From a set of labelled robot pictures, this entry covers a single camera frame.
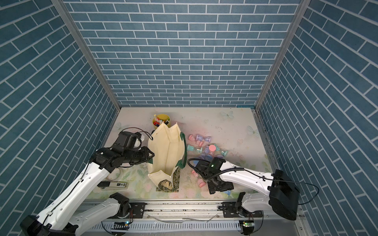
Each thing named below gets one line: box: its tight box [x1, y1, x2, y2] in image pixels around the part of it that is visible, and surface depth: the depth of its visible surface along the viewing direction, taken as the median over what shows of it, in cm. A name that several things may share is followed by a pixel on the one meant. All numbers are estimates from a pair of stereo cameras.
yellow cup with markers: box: [152, 113, 171, 130], surface depth 98 cm
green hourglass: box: [187, 144, 203, 153], surface depth 97 cm
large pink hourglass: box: [208, 144, 217, 157], surface depth 88 cm
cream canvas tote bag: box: [147, 121, 187, 193], surface depth 86 cm
